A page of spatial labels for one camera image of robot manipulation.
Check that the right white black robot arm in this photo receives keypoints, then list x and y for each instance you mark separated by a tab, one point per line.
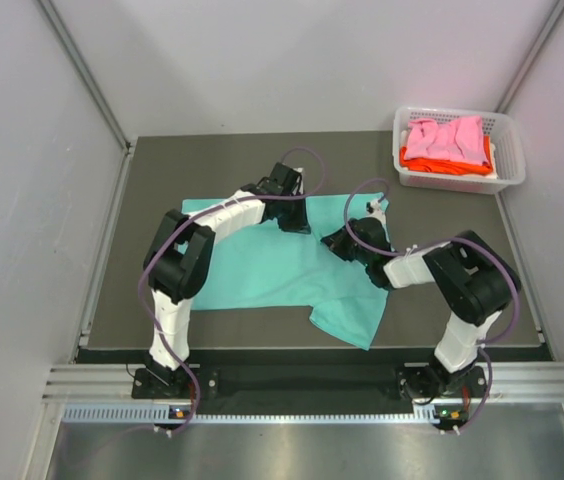
476	283

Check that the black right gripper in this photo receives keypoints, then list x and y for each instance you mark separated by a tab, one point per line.
336	242

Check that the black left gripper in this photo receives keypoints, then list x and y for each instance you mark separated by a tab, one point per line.
299	224

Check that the grey slotted cable duct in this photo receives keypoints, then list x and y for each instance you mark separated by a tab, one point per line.
165	414

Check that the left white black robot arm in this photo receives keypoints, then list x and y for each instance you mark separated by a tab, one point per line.
177	264

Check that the white t shirt in basket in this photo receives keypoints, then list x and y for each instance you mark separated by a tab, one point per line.
490	153

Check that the aluminium frame rail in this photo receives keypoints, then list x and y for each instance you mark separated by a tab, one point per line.
511	382

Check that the teal t shirt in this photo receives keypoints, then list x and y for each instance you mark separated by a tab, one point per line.
262	266

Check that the pink t shirt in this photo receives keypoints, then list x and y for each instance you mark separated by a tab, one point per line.
459	140

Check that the orange t shirt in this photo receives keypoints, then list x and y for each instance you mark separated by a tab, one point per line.
447	167

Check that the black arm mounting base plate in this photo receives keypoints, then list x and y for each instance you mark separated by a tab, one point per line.
420	376

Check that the white perforated plastic basket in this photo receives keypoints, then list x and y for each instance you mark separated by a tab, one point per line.
501	129

